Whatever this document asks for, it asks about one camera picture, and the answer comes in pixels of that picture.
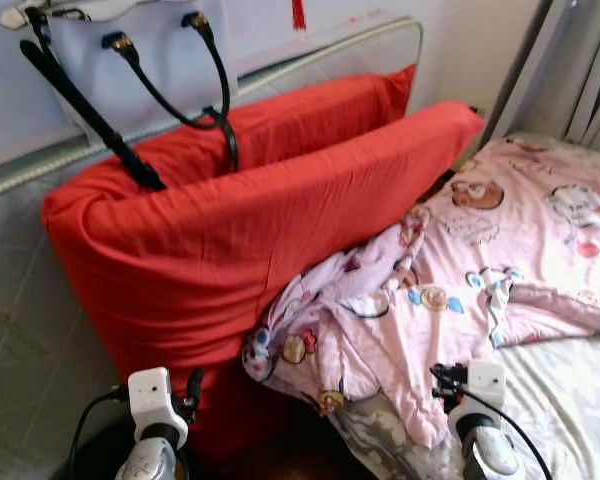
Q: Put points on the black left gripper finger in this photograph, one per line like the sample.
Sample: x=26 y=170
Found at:
x=195 y=385

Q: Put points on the pink cartoon print blanket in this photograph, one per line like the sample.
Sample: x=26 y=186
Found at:
x=500 y=260

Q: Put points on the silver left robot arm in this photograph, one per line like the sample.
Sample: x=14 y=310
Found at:
x=150 y=462

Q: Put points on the bed with grey floral sheet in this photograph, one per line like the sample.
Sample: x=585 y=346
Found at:
x=570 y=400

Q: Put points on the red folded mattress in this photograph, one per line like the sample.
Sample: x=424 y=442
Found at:
x=230 y=220

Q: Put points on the grey pleated curtain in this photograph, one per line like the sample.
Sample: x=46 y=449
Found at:
x=595 y=60

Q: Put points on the red hanging tassel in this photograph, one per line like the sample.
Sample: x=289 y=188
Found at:
x=299 y=12

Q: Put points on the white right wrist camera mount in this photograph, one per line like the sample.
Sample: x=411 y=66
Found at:
x=485 y=380

